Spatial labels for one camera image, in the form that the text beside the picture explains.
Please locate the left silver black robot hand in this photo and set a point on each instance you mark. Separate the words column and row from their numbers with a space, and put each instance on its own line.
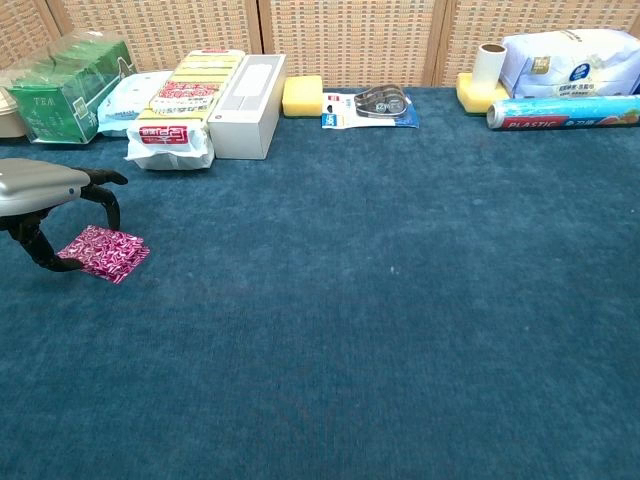
column 35, row 187

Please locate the beige lidded food container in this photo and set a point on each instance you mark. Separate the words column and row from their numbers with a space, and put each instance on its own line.
column 10, row 122

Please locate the clear box green tea bags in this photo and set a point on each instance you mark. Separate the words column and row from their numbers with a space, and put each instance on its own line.
column 50, row 110

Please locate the light blue wet wipes pack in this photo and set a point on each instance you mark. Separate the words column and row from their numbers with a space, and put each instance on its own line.
column 125, row 100

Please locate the yellow sponge multipack red label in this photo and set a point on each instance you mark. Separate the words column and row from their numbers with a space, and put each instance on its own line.
column 185, row 95

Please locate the long white cardboard box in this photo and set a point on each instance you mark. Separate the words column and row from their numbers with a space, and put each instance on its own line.
column 240, row 135

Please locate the yellow sponge block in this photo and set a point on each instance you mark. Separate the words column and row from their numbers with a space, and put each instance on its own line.
column 302, row 97
column 472, row 100

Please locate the correction tape blister pack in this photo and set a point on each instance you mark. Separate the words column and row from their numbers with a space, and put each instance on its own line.
column 345, row 115

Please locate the woven bamboo folding screen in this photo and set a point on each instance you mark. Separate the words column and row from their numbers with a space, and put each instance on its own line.
column 350, row 40

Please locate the teal carpet table mat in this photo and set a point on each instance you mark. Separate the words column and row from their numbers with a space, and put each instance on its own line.
column 400, row 300

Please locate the white roll cardboard core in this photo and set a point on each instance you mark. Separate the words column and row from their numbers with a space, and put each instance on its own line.
column 487, row 67

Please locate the blue plastic wrap roll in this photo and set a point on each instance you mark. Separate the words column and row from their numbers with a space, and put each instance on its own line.
column 550, row 112

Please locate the white blue tissue bag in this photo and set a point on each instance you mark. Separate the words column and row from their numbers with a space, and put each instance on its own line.
column 550, row 65

